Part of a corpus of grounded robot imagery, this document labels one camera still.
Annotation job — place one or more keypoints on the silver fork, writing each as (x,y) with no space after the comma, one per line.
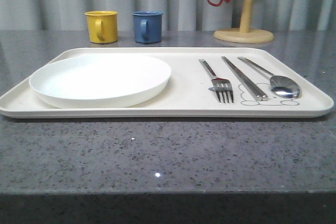
(222,87)

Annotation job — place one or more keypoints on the white round plate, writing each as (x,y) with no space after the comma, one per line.
(100,81)

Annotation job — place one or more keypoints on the silver spoon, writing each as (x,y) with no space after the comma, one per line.
(280,85)

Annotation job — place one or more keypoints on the beige rabbit serving tray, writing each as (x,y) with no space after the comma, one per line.
(188,92)

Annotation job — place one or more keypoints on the blue mug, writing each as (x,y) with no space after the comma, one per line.
(147,26)

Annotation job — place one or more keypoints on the yellow mug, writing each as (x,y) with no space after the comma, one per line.
(102,26)

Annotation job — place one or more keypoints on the wooden mug tree stand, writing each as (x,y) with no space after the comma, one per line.
(245,34)

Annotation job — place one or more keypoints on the grey curtain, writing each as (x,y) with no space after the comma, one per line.
(178,15)

